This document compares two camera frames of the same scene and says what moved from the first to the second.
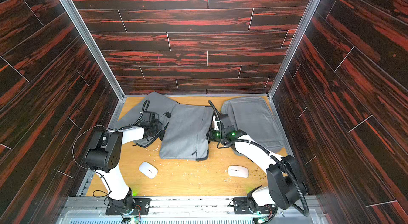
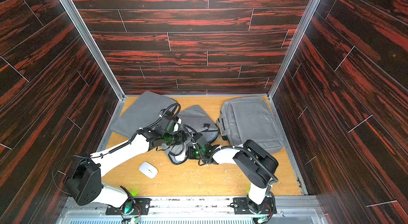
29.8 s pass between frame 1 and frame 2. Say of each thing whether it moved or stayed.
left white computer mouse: stayed
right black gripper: moved
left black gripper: moved
